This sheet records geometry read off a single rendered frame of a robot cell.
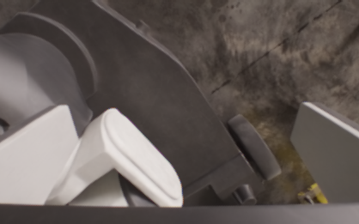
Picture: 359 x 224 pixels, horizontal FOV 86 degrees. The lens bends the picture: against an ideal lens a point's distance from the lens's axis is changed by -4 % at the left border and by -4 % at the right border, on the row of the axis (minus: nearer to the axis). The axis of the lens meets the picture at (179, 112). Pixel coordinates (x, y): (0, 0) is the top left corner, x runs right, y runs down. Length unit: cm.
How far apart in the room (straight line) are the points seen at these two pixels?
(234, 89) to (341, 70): 38
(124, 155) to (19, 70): 15
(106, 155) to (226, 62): 44
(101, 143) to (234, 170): 35
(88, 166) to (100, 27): 22
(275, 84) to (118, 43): 49
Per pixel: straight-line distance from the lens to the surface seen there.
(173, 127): 43
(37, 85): 28
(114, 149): 27
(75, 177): 29
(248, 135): 54
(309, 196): 113
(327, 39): 77
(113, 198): 32
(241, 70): 62
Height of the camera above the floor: 54
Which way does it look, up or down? 62 degrees down
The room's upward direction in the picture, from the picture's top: 160 degrees clockwise
